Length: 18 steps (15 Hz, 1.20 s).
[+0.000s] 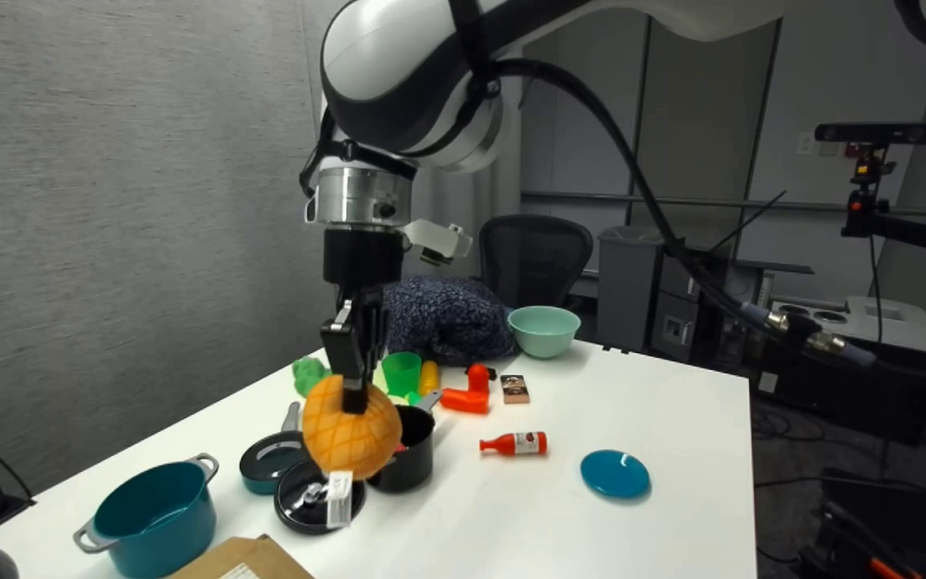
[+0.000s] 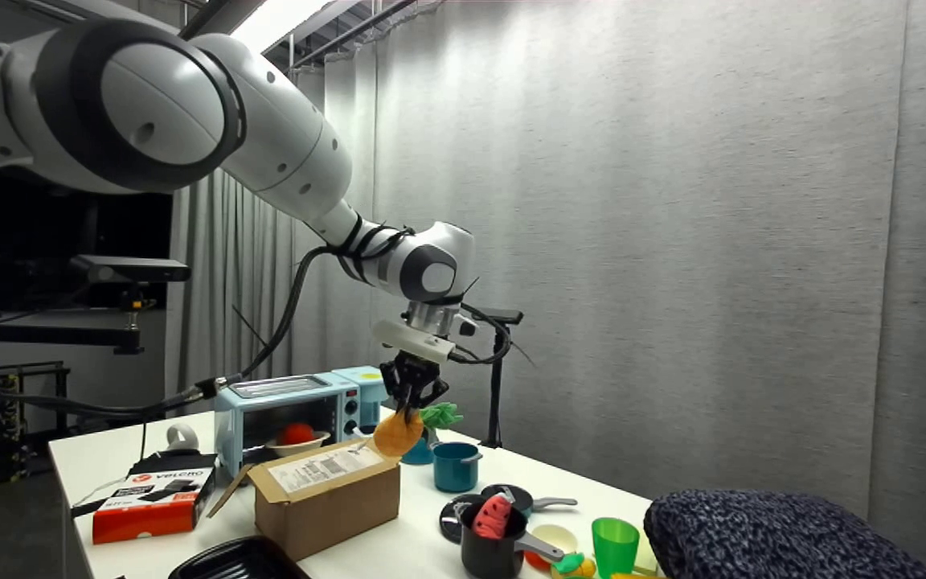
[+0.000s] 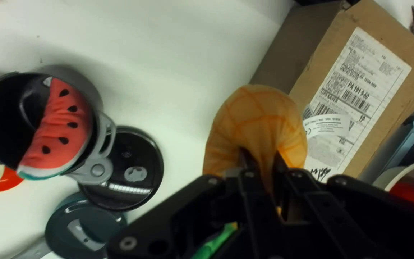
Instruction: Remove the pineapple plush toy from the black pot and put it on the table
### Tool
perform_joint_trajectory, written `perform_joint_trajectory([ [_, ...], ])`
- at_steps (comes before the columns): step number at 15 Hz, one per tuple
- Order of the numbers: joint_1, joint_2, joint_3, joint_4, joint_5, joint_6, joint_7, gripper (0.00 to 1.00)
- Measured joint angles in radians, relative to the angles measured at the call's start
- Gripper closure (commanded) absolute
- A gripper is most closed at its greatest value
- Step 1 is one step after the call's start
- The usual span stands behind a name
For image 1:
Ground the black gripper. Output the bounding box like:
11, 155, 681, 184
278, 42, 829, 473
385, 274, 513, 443
319, 226, 409, 417

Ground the orange pineapple plush toy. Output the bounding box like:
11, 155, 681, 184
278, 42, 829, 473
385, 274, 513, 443
289, 356, 404, 482

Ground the yellow toy food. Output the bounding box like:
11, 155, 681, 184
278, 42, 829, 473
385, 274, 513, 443
416, 356, 445, 397

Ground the orange red toy block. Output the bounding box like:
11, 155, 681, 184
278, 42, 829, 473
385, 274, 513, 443
438, 360, 499, 417

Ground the small black pot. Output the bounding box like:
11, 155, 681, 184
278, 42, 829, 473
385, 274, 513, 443
364, 401, 439, 498

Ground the red toy ketchup bottle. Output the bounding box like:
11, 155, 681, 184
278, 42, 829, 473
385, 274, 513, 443
476, 429, 554, 462

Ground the large teal pot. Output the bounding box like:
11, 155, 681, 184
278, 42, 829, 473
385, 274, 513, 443
70, 450, 222, 579

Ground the teal toy plate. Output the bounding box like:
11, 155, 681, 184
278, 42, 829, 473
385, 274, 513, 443
577, 448, 654, 506

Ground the green plastic cup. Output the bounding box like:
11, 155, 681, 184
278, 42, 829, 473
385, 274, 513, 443
380, 350, 426, 405

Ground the dark blue knit cloth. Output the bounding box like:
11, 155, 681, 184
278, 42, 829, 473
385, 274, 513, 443
377, 274, 521, 368

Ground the small teal frying pan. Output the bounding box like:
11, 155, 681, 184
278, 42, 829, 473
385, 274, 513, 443
237, 400, 321, 498

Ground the small brown card box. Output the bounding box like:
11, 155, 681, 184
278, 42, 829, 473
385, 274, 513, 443
499, 369, 533, 408

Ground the black pan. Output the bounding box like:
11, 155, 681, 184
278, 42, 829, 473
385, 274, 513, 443
270, 459, 369, 537

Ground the mint green bowl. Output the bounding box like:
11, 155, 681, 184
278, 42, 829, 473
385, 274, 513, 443
504, 301, 584, 360

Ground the black office chair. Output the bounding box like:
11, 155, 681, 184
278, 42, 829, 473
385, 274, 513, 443
476, 212, 599, 316

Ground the brown cardboard box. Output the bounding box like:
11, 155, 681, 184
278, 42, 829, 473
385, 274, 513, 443
168, 531, 319, 579

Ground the grey drawer cabinet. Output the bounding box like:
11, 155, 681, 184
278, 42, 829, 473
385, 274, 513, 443
594, 226, 749, 363

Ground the white flat device box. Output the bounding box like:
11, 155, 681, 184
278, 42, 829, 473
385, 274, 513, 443
793, 294, 926, 363

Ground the black floor equipment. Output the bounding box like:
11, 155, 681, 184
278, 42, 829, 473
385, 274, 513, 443
797, 467, 926, 579

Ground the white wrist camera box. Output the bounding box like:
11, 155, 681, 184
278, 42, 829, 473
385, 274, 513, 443
398, 215, 480, 270

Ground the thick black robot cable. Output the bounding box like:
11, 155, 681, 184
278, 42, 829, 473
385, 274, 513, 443
490, 53, 878, 369

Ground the black sensor bar camera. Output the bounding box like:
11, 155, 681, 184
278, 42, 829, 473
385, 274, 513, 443
810, 118, 926, 147

